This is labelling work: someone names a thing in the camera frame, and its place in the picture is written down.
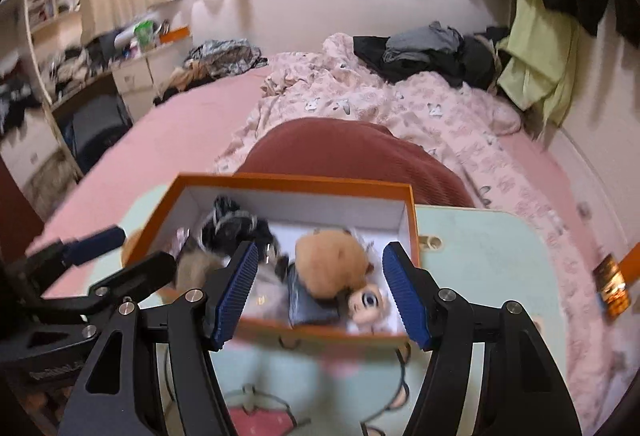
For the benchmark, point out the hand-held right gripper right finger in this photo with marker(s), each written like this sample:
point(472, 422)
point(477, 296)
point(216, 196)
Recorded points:
point(405, 296)

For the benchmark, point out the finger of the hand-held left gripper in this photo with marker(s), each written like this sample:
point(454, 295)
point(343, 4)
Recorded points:
point(140, 273)
point(95, 241)

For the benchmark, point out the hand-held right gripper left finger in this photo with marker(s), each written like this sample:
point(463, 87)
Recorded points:
point(237, 291)

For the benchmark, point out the beige fur pompom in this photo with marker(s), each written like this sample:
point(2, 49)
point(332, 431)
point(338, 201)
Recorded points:
point(197, 268)

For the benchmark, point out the black frilly cloth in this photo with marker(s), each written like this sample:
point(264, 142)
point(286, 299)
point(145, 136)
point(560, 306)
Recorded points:
point(230, 228)

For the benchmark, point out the orange-haired doll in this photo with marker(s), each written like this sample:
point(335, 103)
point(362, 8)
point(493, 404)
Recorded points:
point(330, 266)

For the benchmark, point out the orange cardboard box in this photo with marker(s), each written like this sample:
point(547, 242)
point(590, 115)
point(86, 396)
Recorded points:
point(300, 211)

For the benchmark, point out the grey blue cloth pouch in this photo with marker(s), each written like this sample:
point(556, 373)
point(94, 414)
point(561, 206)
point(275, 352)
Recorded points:
point(310, 306)

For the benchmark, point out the beige fluffy cloth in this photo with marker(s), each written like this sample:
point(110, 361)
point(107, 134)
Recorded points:
point(52, 176)

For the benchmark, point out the light green lap table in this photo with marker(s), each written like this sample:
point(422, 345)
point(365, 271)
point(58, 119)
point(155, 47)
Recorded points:
point(475, 256)

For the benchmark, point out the black chair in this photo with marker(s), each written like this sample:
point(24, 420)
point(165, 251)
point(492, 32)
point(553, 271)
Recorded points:
point(95, 125)

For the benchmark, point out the pink bed sheet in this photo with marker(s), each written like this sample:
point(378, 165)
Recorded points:
point(165, 140)

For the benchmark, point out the dark red pillow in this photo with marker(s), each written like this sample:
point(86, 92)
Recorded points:
point(350, 150)

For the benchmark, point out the white desk with drawers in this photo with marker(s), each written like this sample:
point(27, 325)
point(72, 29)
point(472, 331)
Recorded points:
point(135, 75)

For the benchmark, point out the pile of mixed clothes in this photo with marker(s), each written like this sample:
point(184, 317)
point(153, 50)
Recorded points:
point(75, 70)

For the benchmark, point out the pink floral quilt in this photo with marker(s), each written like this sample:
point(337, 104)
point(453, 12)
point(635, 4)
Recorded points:
point(425, 115)

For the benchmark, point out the green and white bag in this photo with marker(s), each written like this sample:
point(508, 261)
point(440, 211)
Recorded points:
point(145, 33)

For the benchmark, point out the small orange box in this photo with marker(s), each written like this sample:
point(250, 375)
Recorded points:
point(177, 33)

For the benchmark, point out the patterned clothes pile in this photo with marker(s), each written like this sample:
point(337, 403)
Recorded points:
point(225, 55)

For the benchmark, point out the dark clothes pile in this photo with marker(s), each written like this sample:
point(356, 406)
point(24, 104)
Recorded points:
point(430, 50)

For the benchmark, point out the yellow-green garment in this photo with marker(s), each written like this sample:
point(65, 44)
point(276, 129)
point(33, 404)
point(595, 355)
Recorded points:
point(540, 60)

